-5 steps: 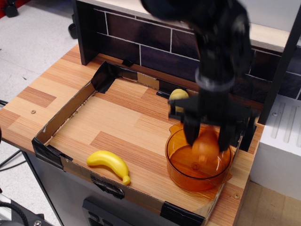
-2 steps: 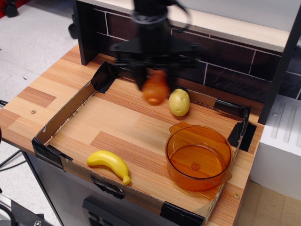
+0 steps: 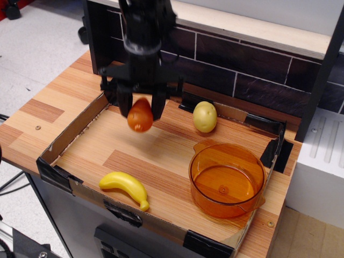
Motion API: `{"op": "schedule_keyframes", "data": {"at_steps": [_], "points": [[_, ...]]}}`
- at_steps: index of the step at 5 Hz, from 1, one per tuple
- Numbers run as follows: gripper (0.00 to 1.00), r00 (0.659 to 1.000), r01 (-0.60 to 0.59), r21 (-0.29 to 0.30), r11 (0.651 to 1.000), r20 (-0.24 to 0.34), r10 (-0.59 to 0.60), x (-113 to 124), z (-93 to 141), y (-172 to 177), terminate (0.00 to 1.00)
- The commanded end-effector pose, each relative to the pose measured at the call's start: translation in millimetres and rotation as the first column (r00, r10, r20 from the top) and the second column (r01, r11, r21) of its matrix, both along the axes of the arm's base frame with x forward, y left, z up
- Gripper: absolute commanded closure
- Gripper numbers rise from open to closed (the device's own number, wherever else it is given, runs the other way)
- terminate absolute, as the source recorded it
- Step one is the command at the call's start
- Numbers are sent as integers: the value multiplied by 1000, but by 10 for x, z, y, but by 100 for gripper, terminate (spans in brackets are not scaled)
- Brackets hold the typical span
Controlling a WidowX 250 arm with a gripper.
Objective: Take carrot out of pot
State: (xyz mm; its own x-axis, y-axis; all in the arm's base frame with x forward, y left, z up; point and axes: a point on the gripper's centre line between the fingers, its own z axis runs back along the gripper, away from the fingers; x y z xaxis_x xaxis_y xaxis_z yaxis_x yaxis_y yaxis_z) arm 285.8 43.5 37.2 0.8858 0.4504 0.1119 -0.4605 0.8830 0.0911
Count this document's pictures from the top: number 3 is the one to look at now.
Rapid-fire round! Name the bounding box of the yellow toy banana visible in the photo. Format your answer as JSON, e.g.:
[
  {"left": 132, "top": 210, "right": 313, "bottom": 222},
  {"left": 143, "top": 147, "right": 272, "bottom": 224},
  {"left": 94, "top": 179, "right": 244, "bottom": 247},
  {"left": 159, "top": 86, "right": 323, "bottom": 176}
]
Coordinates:
[{"left": 99, "top": 171, "right": 149, "bottom": 211}]

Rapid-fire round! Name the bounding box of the black office chair wheel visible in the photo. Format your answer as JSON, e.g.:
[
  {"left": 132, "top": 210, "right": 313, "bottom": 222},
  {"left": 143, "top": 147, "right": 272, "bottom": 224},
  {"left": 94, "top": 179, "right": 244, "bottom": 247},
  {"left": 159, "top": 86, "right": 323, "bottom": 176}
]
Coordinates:
[{"left": 77, "top": 17, "right": 89, "bottom": 45}]

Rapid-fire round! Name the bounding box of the dark brick backsplash panel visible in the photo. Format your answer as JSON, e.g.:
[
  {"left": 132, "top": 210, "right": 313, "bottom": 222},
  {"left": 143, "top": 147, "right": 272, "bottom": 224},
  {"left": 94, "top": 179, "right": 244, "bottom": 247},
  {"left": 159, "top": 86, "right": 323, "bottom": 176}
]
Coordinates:
[{"left": 83, "top": 1, "right": 343, "bottom": 137}]

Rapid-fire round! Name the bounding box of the orange transparent plastic pot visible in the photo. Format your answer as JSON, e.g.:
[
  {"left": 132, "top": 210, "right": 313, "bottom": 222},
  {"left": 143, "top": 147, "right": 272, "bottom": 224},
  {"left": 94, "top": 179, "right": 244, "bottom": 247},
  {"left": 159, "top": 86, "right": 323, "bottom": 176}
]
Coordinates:
[{"left": 189, "top": 140, "right": 267, "bottom": 218}]

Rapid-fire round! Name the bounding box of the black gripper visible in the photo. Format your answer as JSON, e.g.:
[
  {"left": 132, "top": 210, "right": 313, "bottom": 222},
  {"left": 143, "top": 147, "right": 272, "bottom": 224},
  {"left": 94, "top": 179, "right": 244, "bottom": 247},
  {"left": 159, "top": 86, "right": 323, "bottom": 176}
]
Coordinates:
[{"left": 98, "top": 54, "right": 184, "bottom": 121}]

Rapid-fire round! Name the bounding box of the black stand foot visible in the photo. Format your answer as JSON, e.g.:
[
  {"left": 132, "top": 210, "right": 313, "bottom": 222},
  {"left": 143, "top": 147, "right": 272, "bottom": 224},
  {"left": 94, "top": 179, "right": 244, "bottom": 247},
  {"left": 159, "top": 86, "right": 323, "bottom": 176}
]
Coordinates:
[{"left": 1, "top": 0, "right": 21, "bottom": 20}]

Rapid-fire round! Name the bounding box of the black metal bracket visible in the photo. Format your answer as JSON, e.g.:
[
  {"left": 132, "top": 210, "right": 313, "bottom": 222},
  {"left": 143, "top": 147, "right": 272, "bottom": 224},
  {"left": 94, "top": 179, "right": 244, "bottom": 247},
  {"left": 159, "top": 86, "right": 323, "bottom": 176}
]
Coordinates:
[{"left": 1, "top": 217, "right": 54, "bottom": 257}]

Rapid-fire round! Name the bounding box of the cardboard fence with black tape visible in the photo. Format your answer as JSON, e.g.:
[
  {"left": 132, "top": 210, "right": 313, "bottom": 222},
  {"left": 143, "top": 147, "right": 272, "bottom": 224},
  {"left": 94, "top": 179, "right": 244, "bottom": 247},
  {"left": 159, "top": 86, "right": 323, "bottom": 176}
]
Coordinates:
[{"left": 35, "top": 69, "right": 294, "bottom": 258}]

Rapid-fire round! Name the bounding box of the white grooved block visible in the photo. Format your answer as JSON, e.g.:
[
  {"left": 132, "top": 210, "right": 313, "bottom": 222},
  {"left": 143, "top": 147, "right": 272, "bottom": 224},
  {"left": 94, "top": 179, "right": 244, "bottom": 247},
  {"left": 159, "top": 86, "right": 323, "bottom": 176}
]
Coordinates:
[{"left": 286, "top": 109, "right": 343, "bottom": 228}]

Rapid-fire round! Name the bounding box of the orange toy carrot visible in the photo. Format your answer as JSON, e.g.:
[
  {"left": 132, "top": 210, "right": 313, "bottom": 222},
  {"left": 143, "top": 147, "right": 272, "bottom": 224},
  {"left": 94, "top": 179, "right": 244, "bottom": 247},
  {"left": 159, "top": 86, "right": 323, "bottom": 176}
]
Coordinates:
[{"left": 127, "top": 97, "right": 154, "bottom": 133}]

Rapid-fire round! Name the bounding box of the yellow toy potato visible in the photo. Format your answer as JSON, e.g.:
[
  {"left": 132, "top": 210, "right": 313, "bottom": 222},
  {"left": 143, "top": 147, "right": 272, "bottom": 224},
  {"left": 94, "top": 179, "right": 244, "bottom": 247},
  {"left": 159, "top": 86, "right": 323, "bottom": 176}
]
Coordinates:
[{"left": 193, "top": 101, "right": 217, "bottom": 133}]

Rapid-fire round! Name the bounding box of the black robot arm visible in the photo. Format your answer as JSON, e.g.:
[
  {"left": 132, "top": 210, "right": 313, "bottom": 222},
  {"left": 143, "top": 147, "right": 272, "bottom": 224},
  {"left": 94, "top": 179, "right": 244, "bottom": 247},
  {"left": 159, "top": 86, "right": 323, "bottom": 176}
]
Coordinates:
[{"left": 99, "top": 1, "right": 184, "bottom": 120}]

